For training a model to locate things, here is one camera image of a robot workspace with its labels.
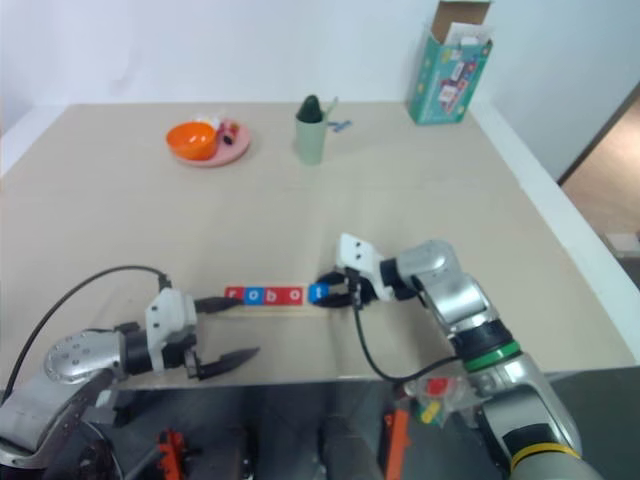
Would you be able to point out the red letter r block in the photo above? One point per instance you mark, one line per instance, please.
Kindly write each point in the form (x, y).
(234, 295)

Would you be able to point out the small red toy bottle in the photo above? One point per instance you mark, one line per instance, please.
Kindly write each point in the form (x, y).
(230, 131)

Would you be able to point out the blue letter t block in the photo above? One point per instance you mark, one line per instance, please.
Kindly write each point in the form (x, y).
(319, 293)

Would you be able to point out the blue letter o block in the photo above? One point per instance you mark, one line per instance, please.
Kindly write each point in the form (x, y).
(253, 295)

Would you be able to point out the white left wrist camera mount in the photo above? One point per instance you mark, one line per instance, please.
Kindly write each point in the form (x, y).
(167, 315)

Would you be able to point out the orange bar tool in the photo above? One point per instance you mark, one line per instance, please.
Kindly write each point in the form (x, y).
(396, 442)

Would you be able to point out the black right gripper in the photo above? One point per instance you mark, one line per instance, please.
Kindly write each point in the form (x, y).
(364, 292)

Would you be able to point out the pink round plate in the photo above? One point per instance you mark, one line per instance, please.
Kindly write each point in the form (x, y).
(232, 147)

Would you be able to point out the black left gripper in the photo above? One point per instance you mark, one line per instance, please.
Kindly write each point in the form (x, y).
(177, 352)

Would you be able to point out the teal printed carton box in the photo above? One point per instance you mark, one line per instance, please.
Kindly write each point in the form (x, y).
(445, 85)

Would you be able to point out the orange plastic bowl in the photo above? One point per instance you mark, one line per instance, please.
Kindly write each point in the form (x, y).
(192, 140)

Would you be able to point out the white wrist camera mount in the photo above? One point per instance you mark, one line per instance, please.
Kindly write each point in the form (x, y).
(167, 315)
(360, 257)

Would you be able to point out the red letter o block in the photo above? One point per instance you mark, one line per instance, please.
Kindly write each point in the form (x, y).
(294, 295)

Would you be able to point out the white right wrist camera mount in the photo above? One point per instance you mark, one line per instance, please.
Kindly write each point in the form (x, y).
(360, 257)

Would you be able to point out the white paper in carton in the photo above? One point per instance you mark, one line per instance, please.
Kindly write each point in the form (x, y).
(470, 35)

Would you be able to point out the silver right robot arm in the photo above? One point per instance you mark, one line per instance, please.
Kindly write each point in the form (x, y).
(465, 300)

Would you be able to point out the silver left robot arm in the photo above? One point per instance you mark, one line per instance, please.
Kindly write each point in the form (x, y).
(75, 360)

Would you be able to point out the red letter b block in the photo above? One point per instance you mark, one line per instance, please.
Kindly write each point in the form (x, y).
(273, 295)

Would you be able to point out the clear bag with coloured pieces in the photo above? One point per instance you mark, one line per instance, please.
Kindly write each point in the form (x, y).
(437, 395)

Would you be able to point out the dark green toy vegetable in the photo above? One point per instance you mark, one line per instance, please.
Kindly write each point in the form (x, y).
(310, 107)

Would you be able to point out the pale green cup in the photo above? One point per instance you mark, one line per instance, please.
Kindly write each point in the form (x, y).
(310, 142)

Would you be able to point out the orange and black device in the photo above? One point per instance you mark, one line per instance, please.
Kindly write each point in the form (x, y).
(172, 452)

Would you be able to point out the pale green stick utensil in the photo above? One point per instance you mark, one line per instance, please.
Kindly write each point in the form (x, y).
(331, 110)

